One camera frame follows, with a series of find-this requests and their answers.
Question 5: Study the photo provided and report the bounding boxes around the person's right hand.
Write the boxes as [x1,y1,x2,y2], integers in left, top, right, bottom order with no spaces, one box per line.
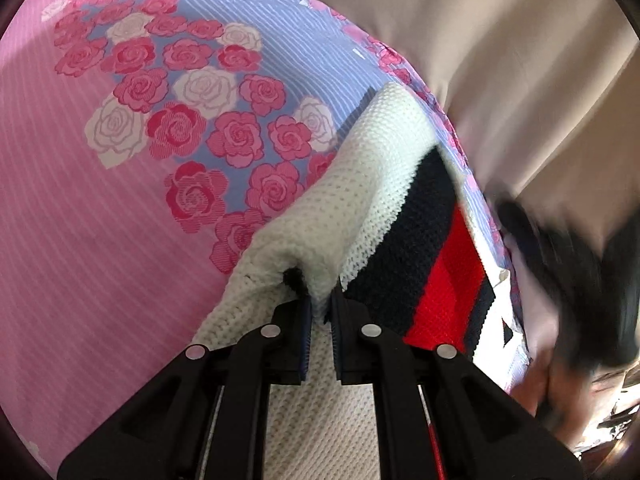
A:
[520,355,601,443]

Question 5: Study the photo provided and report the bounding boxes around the white knit sweater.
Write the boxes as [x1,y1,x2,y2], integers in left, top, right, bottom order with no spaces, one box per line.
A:
[192,82,526,480]

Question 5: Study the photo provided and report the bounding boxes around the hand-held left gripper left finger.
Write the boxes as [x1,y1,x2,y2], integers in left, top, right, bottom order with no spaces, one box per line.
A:
[57,296,314,480]

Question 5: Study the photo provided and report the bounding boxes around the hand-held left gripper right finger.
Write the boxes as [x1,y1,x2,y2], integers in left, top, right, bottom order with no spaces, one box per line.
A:
[327,290,584,480]

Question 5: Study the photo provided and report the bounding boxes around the beige cloth backdrop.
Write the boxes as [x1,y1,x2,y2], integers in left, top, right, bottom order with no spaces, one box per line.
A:
[277,0,640,281]

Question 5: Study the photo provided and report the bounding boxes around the pink rose-print bedsheet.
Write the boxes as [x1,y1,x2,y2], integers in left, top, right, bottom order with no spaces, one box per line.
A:
[0,0,533,480]

